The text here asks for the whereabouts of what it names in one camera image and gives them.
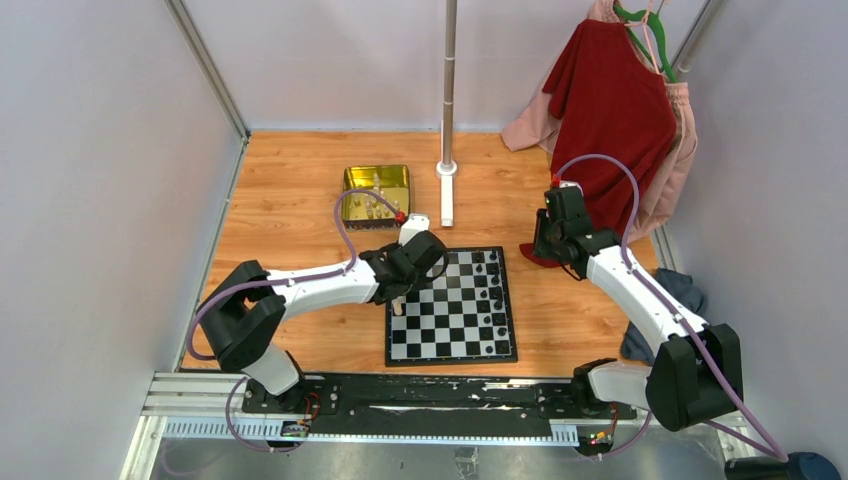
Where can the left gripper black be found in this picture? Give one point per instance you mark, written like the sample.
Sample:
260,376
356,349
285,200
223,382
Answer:
400,244

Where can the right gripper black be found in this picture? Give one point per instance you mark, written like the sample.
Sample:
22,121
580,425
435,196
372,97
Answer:
540,248

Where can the white chess piece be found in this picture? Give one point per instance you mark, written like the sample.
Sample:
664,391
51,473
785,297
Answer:
397,306

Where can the black white chessboard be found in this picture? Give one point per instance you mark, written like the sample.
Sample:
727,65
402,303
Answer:
458,318

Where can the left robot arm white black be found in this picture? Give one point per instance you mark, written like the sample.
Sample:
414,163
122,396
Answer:
241,316

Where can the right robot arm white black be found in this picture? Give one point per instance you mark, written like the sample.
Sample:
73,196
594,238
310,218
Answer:
696,375

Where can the gold metal tin box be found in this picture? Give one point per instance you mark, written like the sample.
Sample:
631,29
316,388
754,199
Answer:
377,195

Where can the pink garment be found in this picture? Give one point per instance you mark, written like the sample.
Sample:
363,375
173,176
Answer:
654,207

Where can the grey blue cloth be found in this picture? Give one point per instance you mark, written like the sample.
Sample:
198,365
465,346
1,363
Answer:
681,286

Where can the red shirt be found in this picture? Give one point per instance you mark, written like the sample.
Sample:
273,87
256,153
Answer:
606,117

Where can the green clothes hanger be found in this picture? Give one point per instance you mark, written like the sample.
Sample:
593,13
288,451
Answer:
648,34

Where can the silver vertical pole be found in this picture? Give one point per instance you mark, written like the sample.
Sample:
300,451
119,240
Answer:
448,84

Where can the dark blue bottle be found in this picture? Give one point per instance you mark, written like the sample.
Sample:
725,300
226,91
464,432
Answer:
799,466

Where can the white pole base bracket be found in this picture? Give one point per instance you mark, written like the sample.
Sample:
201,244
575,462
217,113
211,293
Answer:
446,173

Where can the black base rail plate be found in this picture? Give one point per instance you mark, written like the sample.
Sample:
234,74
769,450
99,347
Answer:
430,406

